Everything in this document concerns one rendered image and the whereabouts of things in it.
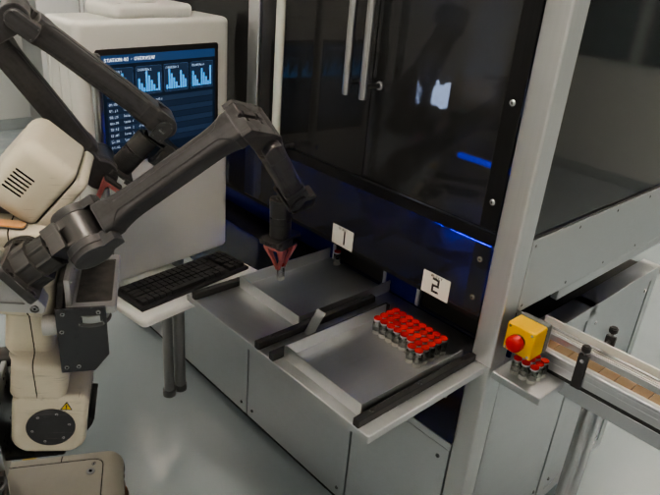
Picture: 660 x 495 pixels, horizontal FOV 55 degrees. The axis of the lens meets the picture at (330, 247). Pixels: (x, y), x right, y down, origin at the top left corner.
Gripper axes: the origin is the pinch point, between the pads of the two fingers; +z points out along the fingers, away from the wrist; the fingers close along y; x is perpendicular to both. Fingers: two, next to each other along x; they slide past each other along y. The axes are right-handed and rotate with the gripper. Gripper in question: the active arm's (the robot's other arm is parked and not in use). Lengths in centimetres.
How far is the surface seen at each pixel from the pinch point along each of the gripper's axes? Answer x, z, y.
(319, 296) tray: -9.2, 9.1, 6.2
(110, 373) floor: 106, 94, 16
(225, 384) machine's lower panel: 51, 82, 29
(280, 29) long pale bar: 15, -58, 18
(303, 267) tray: 4.3, 8.9, 17.1
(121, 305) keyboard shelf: 37.0, 14.7, -24.8
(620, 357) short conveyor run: -85, 5, 20
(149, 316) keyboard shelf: 26.7, 14.9, -23.6
